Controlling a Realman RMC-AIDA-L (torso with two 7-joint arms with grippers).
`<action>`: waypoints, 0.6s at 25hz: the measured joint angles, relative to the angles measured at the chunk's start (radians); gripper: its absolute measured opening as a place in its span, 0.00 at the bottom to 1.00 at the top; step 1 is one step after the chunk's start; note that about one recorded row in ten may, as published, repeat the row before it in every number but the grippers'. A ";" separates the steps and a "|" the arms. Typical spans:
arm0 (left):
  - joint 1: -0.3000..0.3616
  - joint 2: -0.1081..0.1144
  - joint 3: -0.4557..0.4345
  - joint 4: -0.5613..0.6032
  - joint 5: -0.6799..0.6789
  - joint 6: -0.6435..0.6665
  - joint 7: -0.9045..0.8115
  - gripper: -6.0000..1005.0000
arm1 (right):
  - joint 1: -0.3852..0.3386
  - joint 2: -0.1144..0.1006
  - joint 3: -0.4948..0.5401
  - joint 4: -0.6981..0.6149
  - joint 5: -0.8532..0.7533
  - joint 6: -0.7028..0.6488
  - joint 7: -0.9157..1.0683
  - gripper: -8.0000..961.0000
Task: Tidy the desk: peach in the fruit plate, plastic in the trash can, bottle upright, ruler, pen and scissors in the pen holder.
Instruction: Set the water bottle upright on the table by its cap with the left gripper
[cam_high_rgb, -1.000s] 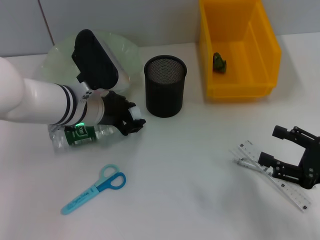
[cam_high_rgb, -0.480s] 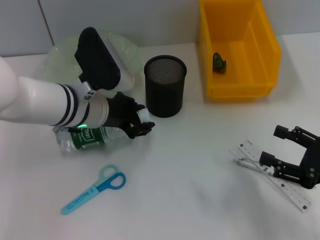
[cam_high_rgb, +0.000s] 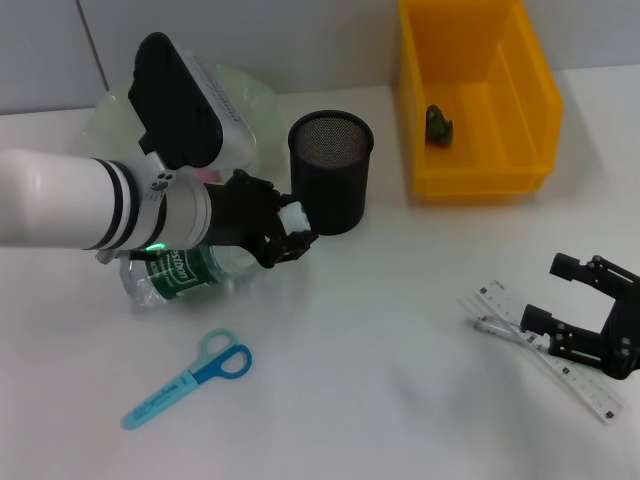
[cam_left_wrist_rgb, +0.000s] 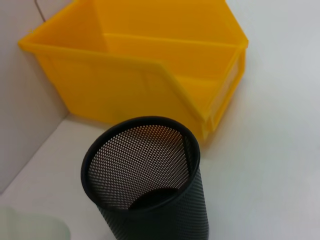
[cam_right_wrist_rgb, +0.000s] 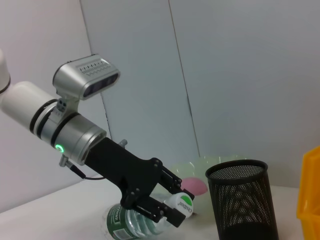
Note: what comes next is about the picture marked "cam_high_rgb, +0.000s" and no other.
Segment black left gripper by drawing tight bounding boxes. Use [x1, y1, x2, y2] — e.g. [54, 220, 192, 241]
[205, 168, 320, 270]

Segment clear green-label water bottle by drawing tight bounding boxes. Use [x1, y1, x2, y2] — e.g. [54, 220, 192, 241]
[118, 198, 312, 312]

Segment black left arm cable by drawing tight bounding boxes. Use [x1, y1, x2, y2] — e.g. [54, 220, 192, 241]
[94, 247, 151, 266]

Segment blue teal capped scissors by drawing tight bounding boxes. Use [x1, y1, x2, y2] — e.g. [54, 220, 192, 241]
[121, 327, 254, 431]

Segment pale green wavy fruit plate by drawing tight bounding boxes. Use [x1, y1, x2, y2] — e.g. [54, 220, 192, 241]
[82, 62, 282, 201]

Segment yellow plastic storage bin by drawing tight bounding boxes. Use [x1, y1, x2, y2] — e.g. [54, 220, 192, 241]
[398, 0, 565, 199]

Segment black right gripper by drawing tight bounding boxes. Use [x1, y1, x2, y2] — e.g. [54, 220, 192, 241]
[519, 252, 640, 381]

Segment clear plastic ruler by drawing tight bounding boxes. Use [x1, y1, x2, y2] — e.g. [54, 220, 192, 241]
[458, 279, 627, 427]

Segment black mesh trash can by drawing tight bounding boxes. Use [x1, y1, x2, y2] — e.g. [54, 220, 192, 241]
[287, 110, 375, 236]

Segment small green toy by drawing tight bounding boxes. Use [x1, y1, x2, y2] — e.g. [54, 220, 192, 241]
[424, 103, 456, 148]

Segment white grey ballpoint pen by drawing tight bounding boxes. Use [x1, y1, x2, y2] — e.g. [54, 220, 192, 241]
[467, 314, 551, 351]

